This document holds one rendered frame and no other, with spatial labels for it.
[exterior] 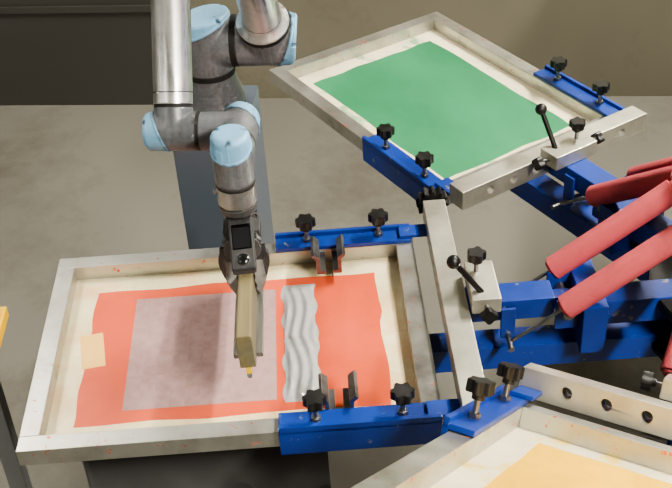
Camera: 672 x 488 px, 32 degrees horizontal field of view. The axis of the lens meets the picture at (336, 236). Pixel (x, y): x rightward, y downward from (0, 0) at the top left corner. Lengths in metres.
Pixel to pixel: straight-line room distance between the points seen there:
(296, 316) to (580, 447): 0.76
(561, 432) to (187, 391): 0.77
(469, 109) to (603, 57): 1.99
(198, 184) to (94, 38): 2.46
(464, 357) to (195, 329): 0.59
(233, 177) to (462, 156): 0.94
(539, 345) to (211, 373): 0.67
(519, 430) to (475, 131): 1.25
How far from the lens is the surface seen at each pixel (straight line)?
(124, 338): 2.49
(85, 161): 4.93
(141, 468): 2.36
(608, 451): 1.95
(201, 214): 2.81
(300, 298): 2.51
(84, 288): 2.64
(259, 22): 2.51
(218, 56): 2.62
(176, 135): 2.25
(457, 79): 3.29
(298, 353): 2.38
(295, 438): 2.18
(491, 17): 4.96
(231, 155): 2.13
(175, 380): 2.37
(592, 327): 2.38
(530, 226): 4.34
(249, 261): 2.19
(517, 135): 3.04
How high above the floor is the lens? 2.55
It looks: 36 degrees down
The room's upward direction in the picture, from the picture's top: 4 degrees counter-clockwise
